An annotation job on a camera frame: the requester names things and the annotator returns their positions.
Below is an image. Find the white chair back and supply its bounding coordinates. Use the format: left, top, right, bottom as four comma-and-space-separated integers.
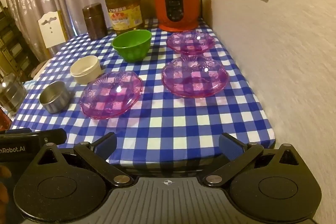
29, 10, 69, 80

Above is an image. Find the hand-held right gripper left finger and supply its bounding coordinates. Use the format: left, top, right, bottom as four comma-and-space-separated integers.
34, 132, 134, 189

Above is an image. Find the small metal bowl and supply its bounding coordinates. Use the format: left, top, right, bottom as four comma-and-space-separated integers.
39, 81, 71, 114

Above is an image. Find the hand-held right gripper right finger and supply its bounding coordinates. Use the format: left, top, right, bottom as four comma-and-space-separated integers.
203, 133, 302, 188

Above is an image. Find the brown metal canister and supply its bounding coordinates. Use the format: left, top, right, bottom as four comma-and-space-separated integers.
82, 3, 108, 41

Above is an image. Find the red electric pressure cooker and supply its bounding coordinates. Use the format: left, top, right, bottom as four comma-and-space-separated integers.
148, 0, 205, 32

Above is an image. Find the stainless steel pot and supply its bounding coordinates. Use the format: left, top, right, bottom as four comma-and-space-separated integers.
0, 74, 28, 116

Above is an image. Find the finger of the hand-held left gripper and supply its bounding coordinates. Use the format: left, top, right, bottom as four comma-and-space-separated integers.
31, 128, 67, 146

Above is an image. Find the dark wooden rack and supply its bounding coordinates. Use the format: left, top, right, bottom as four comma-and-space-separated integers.
0, 1, 40, 77

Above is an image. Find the blue checkered tablecloth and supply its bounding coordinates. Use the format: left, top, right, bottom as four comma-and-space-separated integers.
5, 18, 276, 169

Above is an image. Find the green plastic bowl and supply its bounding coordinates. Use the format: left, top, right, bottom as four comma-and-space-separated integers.
112, 29, 152, 62

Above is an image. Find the white plastic bowl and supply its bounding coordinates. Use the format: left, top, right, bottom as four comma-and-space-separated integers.
70, 55, 102, 84

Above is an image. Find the person's left hand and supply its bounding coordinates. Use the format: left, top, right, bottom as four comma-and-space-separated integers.
0, 166, 12, 205

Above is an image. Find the purple glass plate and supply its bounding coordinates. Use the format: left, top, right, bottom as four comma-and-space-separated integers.
79, 71, 143, 119
161, 56, 228, 98
166, 31, 215, 56

